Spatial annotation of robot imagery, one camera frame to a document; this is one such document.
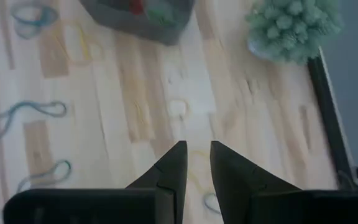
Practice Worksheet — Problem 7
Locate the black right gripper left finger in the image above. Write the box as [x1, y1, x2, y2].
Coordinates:
[3, 140, 188, 224]

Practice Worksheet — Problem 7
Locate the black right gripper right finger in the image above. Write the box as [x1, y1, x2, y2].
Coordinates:
[210, 140, 358, 224]

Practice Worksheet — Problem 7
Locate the yellow rubber band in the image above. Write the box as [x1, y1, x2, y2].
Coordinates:
[165, 98, 190, 122]
[52, 20, 106, 67]

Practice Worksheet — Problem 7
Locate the large teal rubber band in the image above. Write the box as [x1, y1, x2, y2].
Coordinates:
[0, 100, 68, 140]

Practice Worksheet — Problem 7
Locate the green rubber band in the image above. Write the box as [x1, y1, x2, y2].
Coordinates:
[145, 0, 180, 27]

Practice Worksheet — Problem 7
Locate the long red rubber band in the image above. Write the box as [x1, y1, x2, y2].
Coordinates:
[129, 0, 146, 15]

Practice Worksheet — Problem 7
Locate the grey translucent plastic bin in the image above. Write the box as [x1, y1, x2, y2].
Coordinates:
[78, 0, 196, 47]

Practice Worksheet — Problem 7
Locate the artificial plant in speckled pot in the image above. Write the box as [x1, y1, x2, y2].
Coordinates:
[245, 0, 344, 65]

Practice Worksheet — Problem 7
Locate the black table edge rail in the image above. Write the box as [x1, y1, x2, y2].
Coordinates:
[307, 46, 358, 191]

